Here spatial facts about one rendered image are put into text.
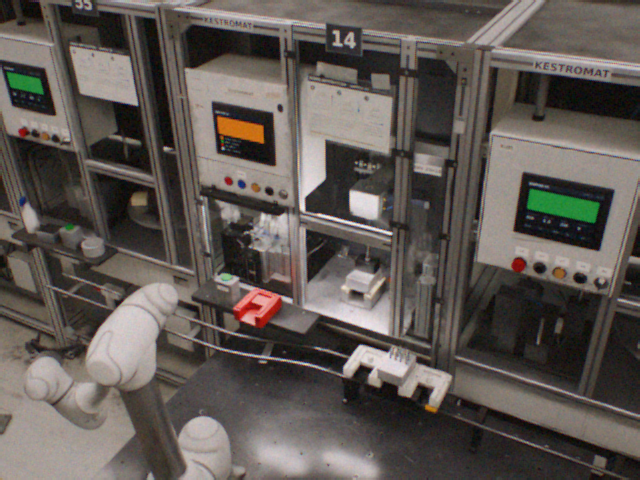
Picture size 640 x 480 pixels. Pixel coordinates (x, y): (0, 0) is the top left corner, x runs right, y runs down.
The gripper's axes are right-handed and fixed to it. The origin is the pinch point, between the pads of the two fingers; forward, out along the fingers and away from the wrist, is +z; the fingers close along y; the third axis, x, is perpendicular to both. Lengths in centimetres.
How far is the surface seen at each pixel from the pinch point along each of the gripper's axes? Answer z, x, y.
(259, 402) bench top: -8, 19, -75
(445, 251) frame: -39, -54, -125
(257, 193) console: 4, -60, -66
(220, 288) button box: 15, -18, -57
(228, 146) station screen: 3, -76, -54
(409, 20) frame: -23, -125, -106
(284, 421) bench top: -19, 21, -83
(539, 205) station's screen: -67, -77, -139
